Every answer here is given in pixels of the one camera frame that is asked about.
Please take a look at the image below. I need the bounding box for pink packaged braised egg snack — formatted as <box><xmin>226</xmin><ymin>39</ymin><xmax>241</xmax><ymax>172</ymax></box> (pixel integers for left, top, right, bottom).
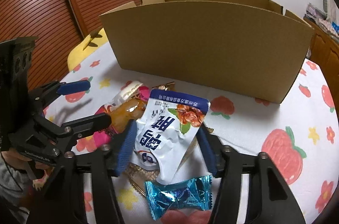
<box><xmin>93</xmin><ymin>85</ymin><xmax>151</xmax><ymax>147</ymax></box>

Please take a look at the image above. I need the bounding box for small white wafer pack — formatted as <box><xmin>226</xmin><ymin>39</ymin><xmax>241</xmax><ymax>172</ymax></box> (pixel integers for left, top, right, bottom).
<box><xmin>105</xmin><ymin>81</ymin><xmax>144</xmax><ymax>113</ymax></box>

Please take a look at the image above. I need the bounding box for blue top white duck pack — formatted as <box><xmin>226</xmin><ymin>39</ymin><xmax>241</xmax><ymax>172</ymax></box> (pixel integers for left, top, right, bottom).
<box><xmin>132</xmin><ymin>89</ymin><xmax>210</xmax><ymax>185</ymax></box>

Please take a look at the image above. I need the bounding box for blue foil candy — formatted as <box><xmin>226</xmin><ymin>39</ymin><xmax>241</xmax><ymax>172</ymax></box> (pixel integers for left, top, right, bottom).
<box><xmin>144</xmin><ymin>175</ymin><xmax>213</xmax><ymax>221</ymax></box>

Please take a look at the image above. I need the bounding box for copper foil candy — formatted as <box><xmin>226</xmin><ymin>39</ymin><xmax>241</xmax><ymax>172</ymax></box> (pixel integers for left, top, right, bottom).
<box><xmin>152</xmin><ymin>82</ymin><xmax>175</xmax><ymax>91</ymax></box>

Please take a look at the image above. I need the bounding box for person's left hand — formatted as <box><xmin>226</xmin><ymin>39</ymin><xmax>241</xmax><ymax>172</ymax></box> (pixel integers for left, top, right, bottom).
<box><xmin>1</xmin><ymin>148</ymin><xmax>53</xmax><ymax>174</ymax></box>

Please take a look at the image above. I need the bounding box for fruit print white cloth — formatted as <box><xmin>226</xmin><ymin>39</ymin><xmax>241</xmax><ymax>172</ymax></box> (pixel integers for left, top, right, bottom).
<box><xmin>43</xmin><ymin>44</ymin><xmax>338</xmax><ymax>223</ymax></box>

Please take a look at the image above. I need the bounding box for yellow Pikachu plush toy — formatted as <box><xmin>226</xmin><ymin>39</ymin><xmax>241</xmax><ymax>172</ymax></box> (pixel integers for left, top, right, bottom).
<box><xmin>67</xmin><ymin>27</ymin><xmax>108</xmax><ymax>71</ymax></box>

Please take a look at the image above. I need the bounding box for wooden sideboard cabinet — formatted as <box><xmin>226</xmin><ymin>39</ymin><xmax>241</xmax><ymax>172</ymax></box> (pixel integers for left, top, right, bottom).
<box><xmin>303</xmin><ymin>15</ymin><xmax>339</xmax><ymax>82</ymax></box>

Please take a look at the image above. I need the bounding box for brown cardboard box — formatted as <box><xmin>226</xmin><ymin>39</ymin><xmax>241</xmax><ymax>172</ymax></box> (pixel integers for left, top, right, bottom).
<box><xmin>100</xmin><ymin>0</ymin><xmax>314</xmax><ymax>103</ymax></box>

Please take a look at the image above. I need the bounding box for folded patterned fabric pile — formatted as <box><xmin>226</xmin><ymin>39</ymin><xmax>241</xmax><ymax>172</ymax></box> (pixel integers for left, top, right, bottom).
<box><xmin>304</xmin><ymin>3</ymin><xmax>338</xmax><ymax>40</ymax></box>

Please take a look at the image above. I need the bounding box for small white fan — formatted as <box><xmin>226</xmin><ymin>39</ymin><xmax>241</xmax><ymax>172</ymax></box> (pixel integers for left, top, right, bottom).
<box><xmin>322</xmin><ymin>0</ymin><xmax>328</xmax><ymax>13</ymax></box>

